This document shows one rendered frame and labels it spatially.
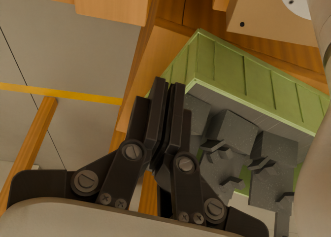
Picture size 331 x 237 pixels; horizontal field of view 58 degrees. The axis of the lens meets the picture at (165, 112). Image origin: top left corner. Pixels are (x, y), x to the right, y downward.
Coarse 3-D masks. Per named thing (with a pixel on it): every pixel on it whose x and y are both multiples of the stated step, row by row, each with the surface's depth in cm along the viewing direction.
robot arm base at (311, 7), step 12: (288, 0) 48; (300, 0) 48; (312, 0) 39; (324, 0) 36; (300, 12) 50; (312, 12) 39; (324, 12) 35; (312, 24) 41; (324, 24) 35; (324, 36) 35; (324, 48) 34
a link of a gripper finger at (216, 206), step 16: (176, 96) 15; (176, 112) 14; (176, 128) 13; (160, 144) 14; (176, 144) 13; (160, 160) 14; (160, 176) 14; (208, 192) 13; (208, 208) 12; (224, 208) 13; (208, 224) 12
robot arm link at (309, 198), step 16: (320, 128) 30; (320, 144) 29; (304, 160) 30; (320, 160) 28; (304, 176) 29; (320, 176) 28; (304, 192) 28; (320, 192) 27; (304, 208) 28; (320, 208) 26; (304, 224) 28; (320, 224) 26
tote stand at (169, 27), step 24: (168, 0) 79; (192, 0) 83; (168, 24) 74; (192, 24) 77; (216, 24) 80; (144, 48) 80; (168, 48) 77; (240, 48) 78; (264, 48) 81; (288, 48) 85; (312, 48) 89; (144, 72) 86; (288, 72) 79; (312, 72) 82; (144, 96) 94; (120, 120) 107
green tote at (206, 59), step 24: (192, 48) 69; (216, 48) 69; (168, 72) 80; (192, 72) 64; (216, 72) 65; (240, 72) 70; (264, 72) 74; (240, 96) 64; (264, 96) 69; (288, 96) 74; (312, 96) 80; (288, 120) 68; (312, 120) 74; (240, 192) 105
